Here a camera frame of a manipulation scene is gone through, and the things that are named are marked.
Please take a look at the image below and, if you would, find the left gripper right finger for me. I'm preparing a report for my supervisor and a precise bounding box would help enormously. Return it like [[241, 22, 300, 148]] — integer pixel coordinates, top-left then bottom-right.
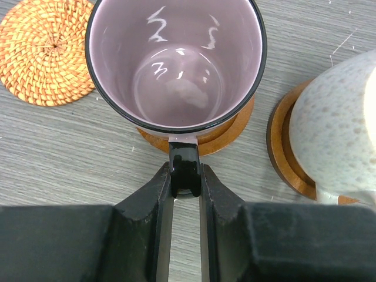
[[199, 164, 375, 281]]

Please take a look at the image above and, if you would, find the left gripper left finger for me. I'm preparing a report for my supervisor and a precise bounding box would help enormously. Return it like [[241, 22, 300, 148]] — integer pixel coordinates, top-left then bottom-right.
[[1, 164, 173, 281]]

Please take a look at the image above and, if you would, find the dark wooden coaster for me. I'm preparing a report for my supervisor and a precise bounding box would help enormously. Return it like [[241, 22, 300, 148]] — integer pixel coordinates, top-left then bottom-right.
[[266, 78, 360, 206], [137, 96, 254, 156]]

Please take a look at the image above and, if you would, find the white ceramic mug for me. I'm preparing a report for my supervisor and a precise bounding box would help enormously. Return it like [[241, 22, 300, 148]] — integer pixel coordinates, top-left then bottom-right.
[[289, 50, 375, 207]]

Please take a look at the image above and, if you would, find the clear purple glass mug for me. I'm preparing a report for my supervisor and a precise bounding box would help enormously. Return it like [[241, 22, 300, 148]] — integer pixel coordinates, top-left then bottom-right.
[[85, 0, 267, 197]]

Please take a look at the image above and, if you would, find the light cork coaster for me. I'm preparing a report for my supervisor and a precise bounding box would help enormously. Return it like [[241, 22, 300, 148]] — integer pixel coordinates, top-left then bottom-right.
[[1, 1, 95, 106]]

